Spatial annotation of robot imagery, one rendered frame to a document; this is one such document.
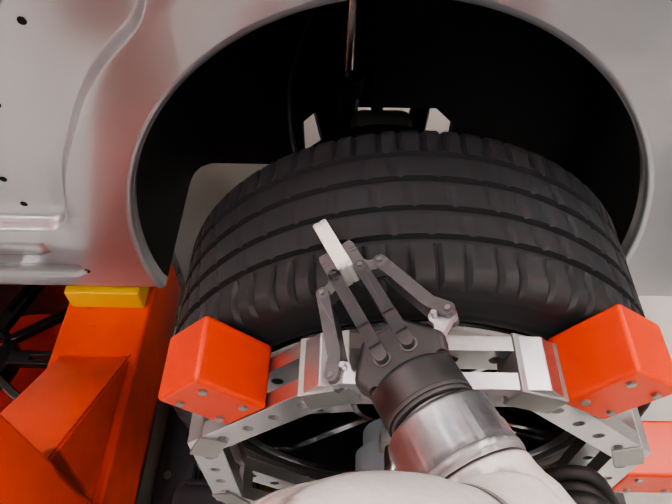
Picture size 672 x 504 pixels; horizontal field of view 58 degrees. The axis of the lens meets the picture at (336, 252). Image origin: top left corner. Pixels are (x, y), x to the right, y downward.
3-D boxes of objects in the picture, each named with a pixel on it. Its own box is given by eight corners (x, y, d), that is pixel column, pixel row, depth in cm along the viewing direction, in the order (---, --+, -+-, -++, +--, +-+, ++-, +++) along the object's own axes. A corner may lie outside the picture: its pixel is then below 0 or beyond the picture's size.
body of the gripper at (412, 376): (399, 462, 50) (354, 375, 56) (488, 411, 50) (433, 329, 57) (375, 428, 45) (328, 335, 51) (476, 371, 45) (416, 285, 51)
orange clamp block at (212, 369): (273, 344, 68) (206, 312, 63) (267, 411, 63) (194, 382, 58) (234, 364, 72) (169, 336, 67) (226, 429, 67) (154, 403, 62)
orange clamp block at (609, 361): (586, 356, 68) (660, 323, 63) (603, 424, 64) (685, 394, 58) (544, 337, 65) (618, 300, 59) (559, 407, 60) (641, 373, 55)
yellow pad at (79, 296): (159, 251, 125) (153, 235, 121) (144, 309, 116) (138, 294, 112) (91, 250, 125) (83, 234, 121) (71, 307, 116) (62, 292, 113)
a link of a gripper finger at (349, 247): (361, 278, 57) (388, 263, 57) (340, 244, 60) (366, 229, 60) (365, 287, 58) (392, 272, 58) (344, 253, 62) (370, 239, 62)
